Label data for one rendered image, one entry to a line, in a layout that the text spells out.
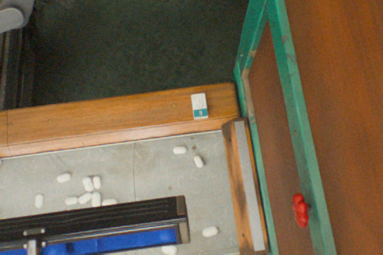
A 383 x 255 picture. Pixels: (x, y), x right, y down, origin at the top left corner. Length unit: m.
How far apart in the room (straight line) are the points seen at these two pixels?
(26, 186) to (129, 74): 0.93
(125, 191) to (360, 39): 0.79
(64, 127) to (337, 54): 0.80
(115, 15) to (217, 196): 1.22
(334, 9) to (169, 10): 1.64
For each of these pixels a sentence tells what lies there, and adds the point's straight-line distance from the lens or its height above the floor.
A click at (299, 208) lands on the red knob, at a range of 0.56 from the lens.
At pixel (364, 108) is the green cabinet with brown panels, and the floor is 1.44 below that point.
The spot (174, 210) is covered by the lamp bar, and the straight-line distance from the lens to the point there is 0.71.
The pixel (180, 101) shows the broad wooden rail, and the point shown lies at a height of 0.76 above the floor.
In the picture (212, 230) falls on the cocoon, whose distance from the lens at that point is 1.04.
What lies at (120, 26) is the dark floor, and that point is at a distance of 2.04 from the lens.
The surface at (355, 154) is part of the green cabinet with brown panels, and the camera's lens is 0.44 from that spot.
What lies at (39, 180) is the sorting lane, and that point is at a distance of 1.14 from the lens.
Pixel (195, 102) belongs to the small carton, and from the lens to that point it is 1.06.
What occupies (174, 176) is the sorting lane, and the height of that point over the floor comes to 0.74.
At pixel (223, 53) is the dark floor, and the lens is 1.96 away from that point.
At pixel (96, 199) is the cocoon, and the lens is 1.07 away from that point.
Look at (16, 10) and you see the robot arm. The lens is 0.89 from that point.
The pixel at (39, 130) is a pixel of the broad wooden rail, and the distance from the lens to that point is 1.13.
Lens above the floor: 1.80
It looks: 75 degrees down
